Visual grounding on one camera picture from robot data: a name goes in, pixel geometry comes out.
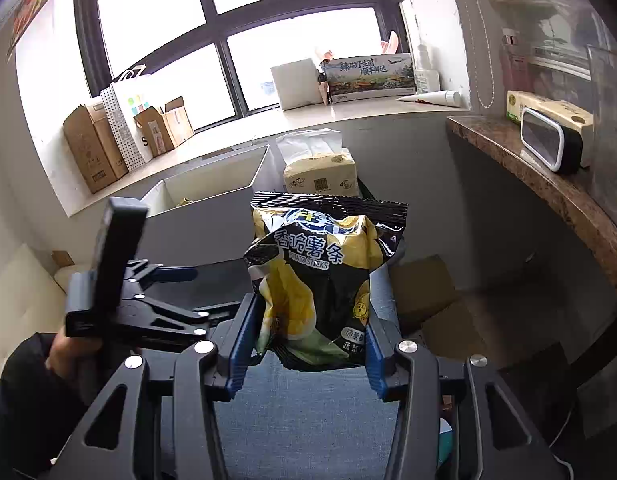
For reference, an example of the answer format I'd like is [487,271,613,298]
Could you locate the white cable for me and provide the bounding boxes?
[548,400,579,480]

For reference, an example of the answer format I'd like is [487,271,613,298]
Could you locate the tall brown cardboard box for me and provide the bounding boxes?
[63,99,129,195]

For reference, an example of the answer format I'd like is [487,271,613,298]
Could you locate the black window frame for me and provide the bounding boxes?
[73,0,409,131]

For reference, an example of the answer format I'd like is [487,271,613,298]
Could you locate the flattened brown cardboard box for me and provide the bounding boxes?
[388,255,494,361]

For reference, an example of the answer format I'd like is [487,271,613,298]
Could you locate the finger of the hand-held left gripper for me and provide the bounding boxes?
[123,258,199,293]
[117,294,244,348]

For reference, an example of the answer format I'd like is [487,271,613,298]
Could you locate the black yellow chip bag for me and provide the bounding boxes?
[243,191,410,372]

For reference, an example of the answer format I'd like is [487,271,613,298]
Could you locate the white plastic bottle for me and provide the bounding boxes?
[413,45,441,95]

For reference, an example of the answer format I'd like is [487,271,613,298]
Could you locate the clear plastic bag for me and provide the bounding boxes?
[488,0,617,86]

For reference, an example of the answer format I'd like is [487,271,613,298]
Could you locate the open brown cardboard box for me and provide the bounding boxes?
[133,96,195,157]

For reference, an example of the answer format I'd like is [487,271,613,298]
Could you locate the landscape printed box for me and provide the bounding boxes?
[322,52,417,104]

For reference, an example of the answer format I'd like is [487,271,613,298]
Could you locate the polka dot paper bag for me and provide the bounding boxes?
[99,82,146,172]

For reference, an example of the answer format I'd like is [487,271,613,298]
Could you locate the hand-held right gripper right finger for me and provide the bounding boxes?
[363,320,564,480]

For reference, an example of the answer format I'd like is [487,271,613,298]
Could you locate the black white-rimmed container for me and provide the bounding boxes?
[519,106,584,176]

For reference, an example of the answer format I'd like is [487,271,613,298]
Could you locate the brown stone counter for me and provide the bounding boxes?
[445,115,617,306]

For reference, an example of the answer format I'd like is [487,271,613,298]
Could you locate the person's left hand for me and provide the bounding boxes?
[45,332,96,401]

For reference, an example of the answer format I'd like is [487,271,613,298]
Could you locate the white foam box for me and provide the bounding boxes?
[270,58,325,111]

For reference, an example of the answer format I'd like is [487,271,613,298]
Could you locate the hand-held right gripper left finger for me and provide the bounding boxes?
[53,292,262,480]

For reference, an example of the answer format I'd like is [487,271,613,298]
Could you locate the white cardboard box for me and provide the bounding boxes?
[141,144,279,266]

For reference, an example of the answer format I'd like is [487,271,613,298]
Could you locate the cream tissue box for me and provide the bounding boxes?
[505,90,594,168]

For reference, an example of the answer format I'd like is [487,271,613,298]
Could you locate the person's left forearm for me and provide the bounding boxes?
[0,332,92,480]

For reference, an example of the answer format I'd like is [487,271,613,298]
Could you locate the beaded cord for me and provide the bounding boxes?
[463,0,494,108]

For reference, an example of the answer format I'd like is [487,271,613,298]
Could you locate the white tube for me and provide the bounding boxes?
[397,90,461,107]

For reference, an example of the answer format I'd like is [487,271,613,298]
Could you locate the white shopping bag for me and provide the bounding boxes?
[111,65,164,161]

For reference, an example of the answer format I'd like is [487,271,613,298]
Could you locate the soft tissue pack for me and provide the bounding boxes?
[276,129,359,198]

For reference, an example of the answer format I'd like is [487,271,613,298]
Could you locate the pink fan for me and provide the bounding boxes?
[381,30,404,56]

